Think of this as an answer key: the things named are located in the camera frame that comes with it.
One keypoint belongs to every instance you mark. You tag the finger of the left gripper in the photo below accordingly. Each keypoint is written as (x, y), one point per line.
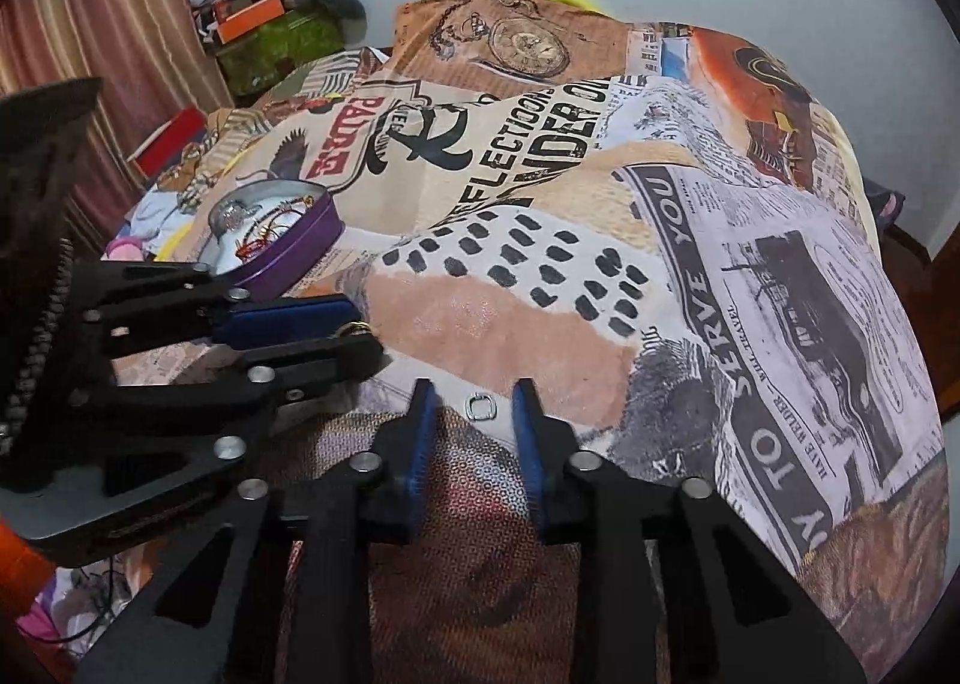
(286, 320)
(315, 377)

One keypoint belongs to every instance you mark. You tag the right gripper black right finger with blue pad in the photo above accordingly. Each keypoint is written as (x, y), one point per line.
(667, 569)

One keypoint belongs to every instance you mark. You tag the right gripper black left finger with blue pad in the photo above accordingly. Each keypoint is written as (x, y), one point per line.
(278, 588)

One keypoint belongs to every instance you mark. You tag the purple heart-shaped tin box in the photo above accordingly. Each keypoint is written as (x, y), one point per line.
(296, 225)

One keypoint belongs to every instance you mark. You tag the silver charm in tin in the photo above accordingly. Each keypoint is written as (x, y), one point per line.
(230, 214)

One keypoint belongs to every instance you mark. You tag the red book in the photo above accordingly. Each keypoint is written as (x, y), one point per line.
(164, 145)

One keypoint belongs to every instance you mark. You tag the green patterned storage box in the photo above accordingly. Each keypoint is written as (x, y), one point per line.
(260, 59)

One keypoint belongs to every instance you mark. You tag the orange box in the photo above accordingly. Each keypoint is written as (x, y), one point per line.
(232, 25)

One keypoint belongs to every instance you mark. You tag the newspaper print bed cover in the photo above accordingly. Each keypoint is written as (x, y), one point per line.
(663, 231)

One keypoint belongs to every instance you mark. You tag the striped pink curtain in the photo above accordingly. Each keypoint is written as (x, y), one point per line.
(152, 64)

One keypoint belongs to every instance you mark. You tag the dark bag on floor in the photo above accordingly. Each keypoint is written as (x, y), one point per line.
(886, 204)

